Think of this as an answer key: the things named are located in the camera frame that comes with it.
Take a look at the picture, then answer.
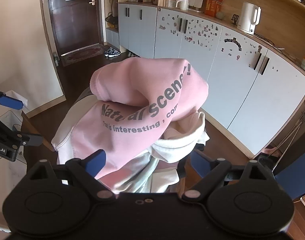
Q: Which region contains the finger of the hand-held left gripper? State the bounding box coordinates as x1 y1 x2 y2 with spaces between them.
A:
0 113 43 147
0 85 24 111

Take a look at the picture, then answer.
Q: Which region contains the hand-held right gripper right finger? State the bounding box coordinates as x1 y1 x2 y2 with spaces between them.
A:
180 150 276 202

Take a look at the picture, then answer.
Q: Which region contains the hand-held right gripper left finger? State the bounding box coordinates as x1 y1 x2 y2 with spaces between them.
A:
26 149 116 201

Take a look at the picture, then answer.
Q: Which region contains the pink sweatshirt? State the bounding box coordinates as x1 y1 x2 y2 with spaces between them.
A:
52 57 210 194

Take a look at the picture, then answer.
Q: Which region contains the patterned doormat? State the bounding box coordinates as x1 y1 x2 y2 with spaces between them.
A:
60 43 110 67

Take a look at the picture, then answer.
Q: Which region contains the grey cabinet with stickers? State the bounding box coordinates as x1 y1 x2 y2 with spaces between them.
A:
154 6 305 157

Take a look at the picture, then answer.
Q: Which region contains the dark blue panel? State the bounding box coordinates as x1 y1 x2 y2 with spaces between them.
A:
274 152 305 202

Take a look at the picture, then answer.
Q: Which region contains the brown wooden door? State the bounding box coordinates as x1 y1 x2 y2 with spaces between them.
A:
40 0 104 58

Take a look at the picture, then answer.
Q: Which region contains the white electric kettle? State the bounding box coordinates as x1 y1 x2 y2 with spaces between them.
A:
238 1 262 35

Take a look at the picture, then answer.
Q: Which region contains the orange carton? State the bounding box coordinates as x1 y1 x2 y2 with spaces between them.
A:
205 0 224 18

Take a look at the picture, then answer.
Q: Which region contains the black cable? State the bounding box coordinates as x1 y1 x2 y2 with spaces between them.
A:
254 33 285 51

